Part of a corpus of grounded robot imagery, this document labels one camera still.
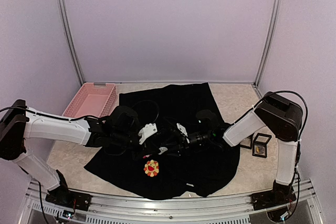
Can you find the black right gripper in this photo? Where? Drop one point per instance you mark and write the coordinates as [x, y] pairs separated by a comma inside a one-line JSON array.
[[180, 145]]

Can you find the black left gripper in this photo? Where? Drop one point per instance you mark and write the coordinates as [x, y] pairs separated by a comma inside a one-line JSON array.
[[148, 144]]

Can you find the black t-shirt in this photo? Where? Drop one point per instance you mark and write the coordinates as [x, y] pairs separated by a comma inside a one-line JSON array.
[[211, 165]]

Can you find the round blue pin badge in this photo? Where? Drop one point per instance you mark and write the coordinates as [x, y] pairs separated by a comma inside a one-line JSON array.
[[162, 150]]

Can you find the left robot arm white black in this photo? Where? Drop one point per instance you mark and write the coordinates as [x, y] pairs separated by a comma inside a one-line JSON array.
[[120, 129]]

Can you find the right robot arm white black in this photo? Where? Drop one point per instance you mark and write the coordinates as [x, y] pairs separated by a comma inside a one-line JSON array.
[[284, 113]]

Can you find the orange yellow flower brooch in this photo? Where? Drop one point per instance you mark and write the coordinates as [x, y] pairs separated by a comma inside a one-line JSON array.
[[151, 168]]

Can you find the black display box left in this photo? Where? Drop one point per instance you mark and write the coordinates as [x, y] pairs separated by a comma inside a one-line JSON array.
[[247, 143]]

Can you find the black display box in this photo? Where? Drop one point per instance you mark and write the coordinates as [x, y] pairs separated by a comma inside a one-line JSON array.
[[247, 143], [260, 145]]

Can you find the pink plastic basket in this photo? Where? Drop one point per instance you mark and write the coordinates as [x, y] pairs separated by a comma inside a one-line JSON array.
[[92, 99]]

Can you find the black display box right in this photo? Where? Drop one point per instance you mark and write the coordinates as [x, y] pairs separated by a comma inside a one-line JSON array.
[[260, 145]]

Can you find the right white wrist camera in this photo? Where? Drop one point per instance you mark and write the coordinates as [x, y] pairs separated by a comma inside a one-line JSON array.
[[182, 130]]

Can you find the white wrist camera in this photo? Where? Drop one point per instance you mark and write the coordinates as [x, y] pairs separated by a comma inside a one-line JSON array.
[[147, 131], [182, 130]]

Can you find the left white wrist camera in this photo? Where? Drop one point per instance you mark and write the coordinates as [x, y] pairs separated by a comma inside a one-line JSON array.
[[147, 131]]

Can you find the front aluminium rail base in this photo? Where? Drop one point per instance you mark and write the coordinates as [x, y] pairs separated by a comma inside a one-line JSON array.
[[106, 208]]

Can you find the left aluminium frame post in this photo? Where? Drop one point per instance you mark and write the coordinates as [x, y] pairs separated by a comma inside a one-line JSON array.
[[70, 41]]

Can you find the aluminium frame post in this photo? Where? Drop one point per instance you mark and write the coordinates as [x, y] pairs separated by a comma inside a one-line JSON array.
[[70, 41], [267, 46]]

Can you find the right aluminium frame post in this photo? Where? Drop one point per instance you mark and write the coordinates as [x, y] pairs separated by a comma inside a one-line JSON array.
[[267, 46]]

